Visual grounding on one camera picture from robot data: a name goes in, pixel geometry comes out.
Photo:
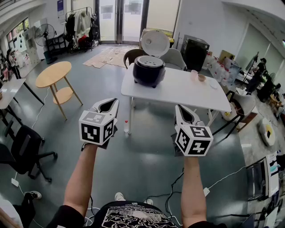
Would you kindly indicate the clothes rack with garments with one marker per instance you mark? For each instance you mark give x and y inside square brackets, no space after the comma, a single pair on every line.
[80,24]

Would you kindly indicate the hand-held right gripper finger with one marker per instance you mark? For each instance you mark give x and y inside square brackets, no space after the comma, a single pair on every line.
[177,118]
[197,120]

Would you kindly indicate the cluster of clear water jugs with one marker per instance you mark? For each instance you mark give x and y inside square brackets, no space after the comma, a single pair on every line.
[220,71]

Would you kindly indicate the beige bowl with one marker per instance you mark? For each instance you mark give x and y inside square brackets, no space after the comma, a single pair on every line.
[201,78]

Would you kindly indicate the metal shelf trolley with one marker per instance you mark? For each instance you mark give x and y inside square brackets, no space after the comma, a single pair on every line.
[258,178]

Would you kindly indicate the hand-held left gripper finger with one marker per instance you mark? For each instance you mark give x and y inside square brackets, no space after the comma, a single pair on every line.
[116,110]
[102,102]

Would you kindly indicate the black low shelf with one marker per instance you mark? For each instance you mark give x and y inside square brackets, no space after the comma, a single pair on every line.
[55,45]

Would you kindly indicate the black pedestal fan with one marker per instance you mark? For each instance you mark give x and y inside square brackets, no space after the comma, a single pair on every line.
[44,33]

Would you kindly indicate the glass double door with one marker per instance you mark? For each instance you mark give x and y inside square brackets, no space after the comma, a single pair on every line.
[123,20]

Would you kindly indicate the dark rice cooker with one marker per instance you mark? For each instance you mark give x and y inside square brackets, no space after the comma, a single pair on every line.
[148,73]

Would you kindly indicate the black office chair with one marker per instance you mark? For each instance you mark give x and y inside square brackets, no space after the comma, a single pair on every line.
[24,151]

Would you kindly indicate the large black cabinet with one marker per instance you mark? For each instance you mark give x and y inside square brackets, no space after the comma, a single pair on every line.
[196,53]

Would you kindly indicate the blue wall poster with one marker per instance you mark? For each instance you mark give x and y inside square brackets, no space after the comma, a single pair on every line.
[60,6]

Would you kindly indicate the clear glass plate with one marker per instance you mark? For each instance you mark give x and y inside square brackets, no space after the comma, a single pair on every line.
[213,84]

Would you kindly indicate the grey upholstered chair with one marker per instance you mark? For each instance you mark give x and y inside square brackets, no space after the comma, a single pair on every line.
[174,59]
[245,103]

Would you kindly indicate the person's black printed T-shirt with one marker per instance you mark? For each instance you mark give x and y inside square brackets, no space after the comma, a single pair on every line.
[133,216]

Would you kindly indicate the person's white shoe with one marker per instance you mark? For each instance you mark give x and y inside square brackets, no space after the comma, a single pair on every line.
[119,197]
[149,202]

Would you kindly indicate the white round cushion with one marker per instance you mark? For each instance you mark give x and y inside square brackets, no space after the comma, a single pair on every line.
[267,133]

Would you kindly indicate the dark wicker chair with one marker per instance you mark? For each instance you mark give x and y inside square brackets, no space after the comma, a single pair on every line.
[131,55]

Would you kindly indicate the small white low table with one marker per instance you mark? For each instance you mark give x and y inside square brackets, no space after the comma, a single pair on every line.
[242,78]

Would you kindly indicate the clear plastic water bottle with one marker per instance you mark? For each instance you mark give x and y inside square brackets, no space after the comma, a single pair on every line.
[126,127]

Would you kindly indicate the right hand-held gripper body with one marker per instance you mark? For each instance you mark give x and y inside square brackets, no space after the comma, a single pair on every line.
[193,142]

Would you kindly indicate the person's right forearm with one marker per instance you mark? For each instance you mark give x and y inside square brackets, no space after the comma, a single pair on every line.
[192,189]

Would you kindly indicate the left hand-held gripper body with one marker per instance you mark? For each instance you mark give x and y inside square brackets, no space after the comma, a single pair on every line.
[93,129]

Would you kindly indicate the large cardboard box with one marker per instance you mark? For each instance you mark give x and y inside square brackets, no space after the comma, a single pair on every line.
[144,30]

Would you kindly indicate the person's left white shoe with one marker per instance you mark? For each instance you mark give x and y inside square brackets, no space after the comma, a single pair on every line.
[119,197]

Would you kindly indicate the person's left forearm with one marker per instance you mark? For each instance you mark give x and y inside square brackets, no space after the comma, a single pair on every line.
[80,178]

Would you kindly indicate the white desk black legs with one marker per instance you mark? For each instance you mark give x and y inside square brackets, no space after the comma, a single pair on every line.
[9,91]

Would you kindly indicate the person's right white shoe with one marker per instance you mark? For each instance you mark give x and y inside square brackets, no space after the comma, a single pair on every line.
[149,202]

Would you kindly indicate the round wooden side table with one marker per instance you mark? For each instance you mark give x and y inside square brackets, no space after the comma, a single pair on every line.
[53,74]

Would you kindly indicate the pink plastic cup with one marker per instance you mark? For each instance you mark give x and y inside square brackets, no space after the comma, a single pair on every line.
[194,75]

